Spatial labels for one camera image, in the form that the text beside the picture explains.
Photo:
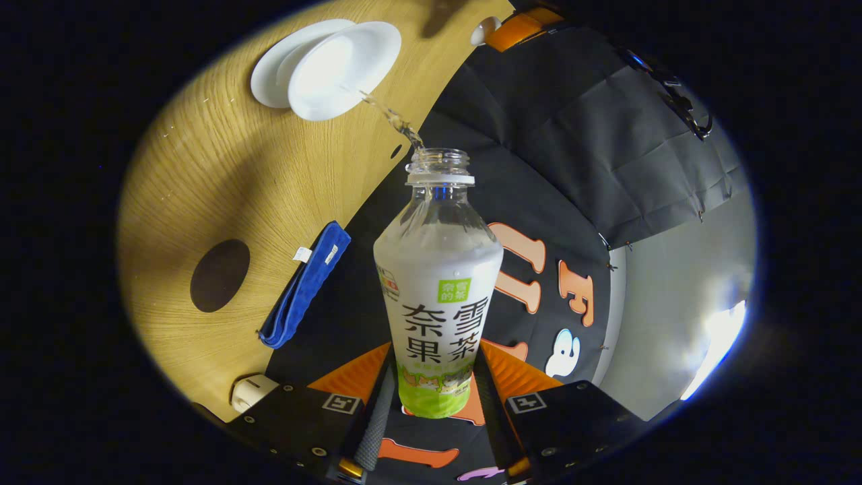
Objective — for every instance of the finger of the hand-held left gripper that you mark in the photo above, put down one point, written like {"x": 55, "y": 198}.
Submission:
{"x": 512, "y": 32}
{"x": 544, "y": 15}

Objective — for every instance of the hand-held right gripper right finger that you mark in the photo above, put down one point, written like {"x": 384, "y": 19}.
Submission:
{"x": 490, "y": 431}

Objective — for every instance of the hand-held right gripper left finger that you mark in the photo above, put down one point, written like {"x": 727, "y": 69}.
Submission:
{"x": 377, "y": 424}

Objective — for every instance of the clear water stream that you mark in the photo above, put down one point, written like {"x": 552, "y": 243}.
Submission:
{"x": 394, "y": 120}

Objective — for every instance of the clear green-label water bottle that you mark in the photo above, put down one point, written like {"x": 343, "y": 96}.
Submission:
{"x": 438, "y": 289}

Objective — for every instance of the white teacup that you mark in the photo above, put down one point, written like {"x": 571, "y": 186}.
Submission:
{"x": 343, "y": 71}

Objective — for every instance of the dark brown round coaster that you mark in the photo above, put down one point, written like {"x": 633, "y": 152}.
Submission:
{"x": 220, "y": 276}

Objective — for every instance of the white toaster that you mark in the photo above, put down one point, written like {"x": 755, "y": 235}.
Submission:
{"x": 252, "y": 392}

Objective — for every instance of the blue towel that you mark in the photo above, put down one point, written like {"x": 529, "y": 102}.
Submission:
{"x": 306, "y": 286}

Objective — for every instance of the white saucer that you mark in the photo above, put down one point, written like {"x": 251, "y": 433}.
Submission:
{"x": 273, "y": 71}

